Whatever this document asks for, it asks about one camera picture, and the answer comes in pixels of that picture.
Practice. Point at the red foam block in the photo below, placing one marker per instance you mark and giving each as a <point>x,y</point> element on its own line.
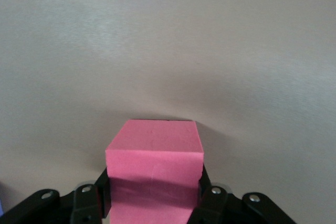
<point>155,166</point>

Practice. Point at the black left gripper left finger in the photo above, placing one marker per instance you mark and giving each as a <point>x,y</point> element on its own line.
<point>78,205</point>

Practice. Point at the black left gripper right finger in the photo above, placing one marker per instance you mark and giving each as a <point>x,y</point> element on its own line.
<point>223,208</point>

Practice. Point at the purple foam block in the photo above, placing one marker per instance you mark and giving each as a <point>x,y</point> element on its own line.
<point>1,203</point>

